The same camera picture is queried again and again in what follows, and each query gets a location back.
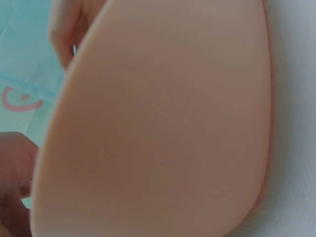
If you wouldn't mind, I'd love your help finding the person's right hand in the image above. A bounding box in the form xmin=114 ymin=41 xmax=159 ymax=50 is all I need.
xmin=47 ymin=0 xmax=110 ymax=73

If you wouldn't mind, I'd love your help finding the pink rectangular plastic tray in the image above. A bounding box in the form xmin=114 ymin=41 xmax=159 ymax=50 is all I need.
xmin=30 ymin=0 xmax=274 ymax=237

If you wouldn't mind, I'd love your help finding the person's left hand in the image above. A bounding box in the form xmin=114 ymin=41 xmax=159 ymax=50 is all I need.
xmin=0 ymin=130 xmax=40 ymax=237

